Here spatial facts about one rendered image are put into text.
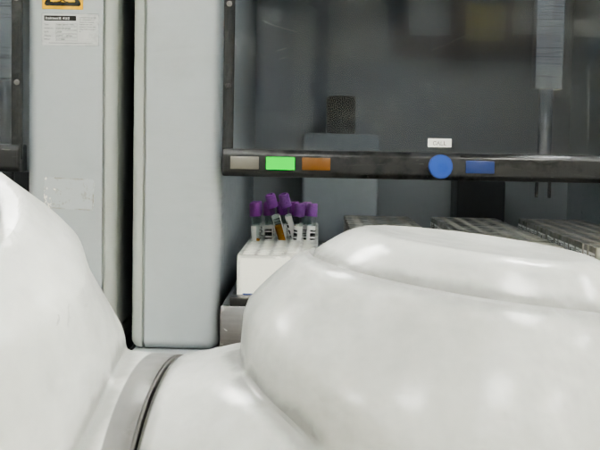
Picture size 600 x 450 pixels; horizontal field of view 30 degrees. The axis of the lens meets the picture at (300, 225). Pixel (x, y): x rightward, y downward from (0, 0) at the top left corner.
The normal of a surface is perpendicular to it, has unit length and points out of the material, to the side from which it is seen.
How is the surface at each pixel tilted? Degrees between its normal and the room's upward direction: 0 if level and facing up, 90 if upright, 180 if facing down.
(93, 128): 90
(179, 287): 90
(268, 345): 71
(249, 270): 90
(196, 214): 90
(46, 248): 52
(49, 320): 64
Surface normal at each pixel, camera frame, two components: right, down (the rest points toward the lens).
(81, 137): -0.02, 0.07
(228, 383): -0.23, -0.90
